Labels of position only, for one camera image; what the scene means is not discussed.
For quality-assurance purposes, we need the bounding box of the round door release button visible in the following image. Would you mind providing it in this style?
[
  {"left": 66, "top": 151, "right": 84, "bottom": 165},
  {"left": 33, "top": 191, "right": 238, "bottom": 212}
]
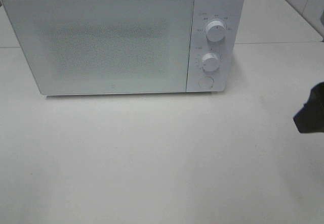
[{"left": 198, "top": 76, "right": 214, "bottom": 89}]

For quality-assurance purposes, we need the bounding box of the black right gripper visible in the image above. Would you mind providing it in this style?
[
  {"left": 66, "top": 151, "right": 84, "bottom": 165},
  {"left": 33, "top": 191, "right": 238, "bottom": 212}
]
[{"left": 293, "top": 82, "right": 323, "bottom": 133}]

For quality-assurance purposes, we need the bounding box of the white microwave door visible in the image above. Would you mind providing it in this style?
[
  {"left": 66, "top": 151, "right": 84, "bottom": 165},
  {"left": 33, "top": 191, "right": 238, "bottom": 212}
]
[{"left": 4, "top": 0, "right": 193, "bottom": 96}]

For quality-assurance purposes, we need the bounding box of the white microwave oven body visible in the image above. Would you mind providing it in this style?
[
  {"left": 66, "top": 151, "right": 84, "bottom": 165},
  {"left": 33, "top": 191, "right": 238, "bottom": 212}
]
[{"left": 5, "top": 0, "right": 246, "bottom": 99}]

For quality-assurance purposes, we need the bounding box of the white dial knob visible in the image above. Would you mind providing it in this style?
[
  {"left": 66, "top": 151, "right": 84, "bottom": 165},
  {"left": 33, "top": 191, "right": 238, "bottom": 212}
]
[
  {"left": 200, "top": 53, "right": 221, "bottom": 72},
  {"left": 205, "top": 20, "right": 226, "bottom": 42}
]

